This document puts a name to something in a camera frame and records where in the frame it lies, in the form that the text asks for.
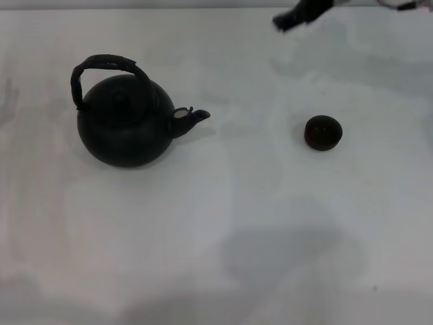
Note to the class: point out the dark brown teacup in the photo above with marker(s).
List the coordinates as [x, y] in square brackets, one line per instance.
[323, 132]

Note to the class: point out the black round teapot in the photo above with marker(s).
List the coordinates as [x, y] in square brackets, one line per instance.
[121, 135]

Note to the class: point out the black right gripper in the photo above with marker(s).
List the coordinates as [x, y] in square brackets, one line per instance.
[313, 10]

